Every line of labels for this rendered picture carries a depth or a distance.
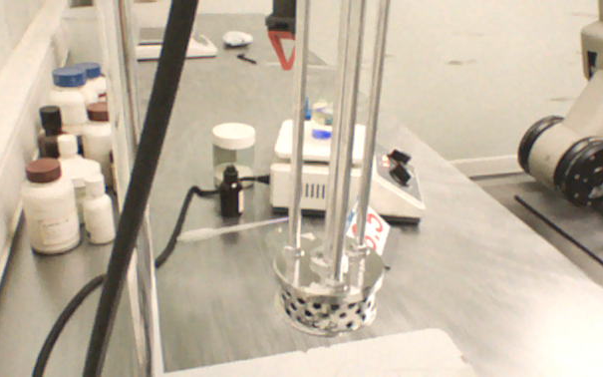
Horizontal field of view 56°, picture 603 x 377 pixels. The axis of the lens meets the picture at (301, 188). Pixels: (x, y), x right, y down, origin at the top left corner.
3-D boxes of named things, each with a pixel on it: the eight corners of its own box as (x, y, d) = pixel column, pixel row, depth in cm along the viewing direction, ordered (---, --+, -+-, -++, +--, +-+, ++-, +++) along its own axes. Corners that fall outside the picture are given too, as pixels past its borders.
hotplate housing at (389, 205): (413, 183, 85) (420, 133, 82) (423, 226, 74) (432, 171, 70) (265, 172, 87) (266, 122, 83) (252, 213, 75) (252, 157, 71)
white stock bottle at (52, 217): (19, 247, 65) (3, 169, 61) (55, 225, 70) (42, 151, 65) (58, 259, 64) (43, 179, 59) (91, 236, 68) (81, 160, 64)
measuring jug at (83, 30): (124, 69, 134) (117, 2, 127) (161, 80, 127) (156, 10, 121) (53, 86, 120) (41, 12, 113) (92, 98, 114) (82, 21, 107)
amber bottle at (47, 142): (42, 190, 78) (29, 115, 73) (46, 177, 82) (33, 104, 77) (77, 188, 79) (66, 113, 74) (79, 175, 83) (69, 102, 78)
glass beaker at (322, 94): (299, 140, 76) (301, 81, 73) (327, 131, 80) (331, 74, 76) (331, 154, 72) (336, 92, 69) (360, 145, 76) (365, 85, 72)
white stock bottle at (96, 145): (137, 183, 81) (130, 110, 77) (93, 190, 79) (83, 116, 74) (125, 167, 86) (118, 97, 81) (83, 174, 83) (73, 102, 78)
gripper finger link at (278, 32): (265, 72, 104) (266, 19, 100) (273, 63, 111) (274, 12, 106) (302, 75, 103) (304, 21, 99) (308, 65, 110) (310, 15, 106)
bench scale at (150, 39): (218, 58, 148) (218, 39, 145) (114, 63, 139) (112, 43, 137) (204, 42, 163) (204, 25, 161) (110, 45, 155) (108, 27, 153)
